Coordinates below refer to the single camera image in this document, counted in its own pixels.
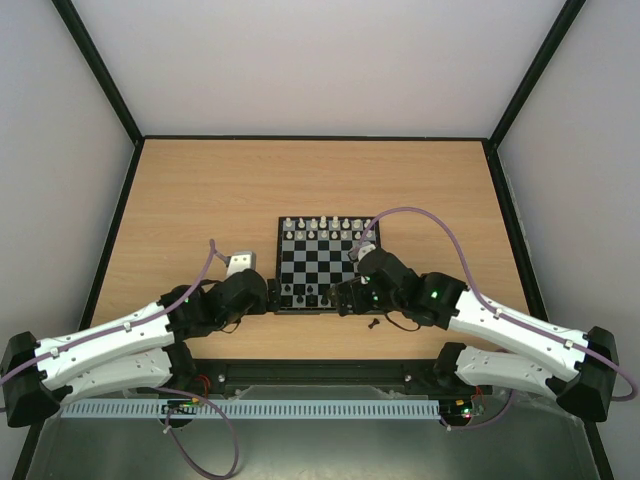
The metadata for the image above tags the black grey chess board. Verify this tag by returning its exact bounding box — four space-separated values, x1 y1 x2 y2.
276 215 381 314

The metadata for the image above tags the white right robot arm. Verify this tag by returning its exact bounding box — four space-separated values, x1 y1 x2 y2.
325 245 618 422

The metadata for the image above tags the light blue cable duct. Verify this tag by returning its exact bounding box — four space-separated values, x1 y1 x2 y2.
61 398 441 420

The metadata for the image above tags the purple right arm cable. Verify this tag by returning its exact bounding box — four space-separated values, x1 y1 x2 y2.
352 207 640 432

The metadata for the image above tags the black enclosure frame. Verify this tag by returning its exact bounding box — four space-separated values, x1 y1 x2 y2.
9 0 616 480

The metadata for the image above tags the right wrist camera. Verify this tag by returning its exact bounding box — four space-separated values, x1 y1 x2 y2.
348 242 376 262

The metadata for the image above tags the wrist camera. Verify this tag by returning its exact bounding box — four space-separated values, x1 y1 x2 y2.
348 242 376 262
226 251 257 278

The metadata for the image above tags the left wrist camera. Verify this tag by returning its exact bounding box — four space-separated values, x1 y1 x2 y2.
226 251 257 278

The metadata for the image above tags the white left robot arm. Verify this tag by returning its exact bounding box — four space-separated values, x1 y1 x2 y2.
1 269 280 428

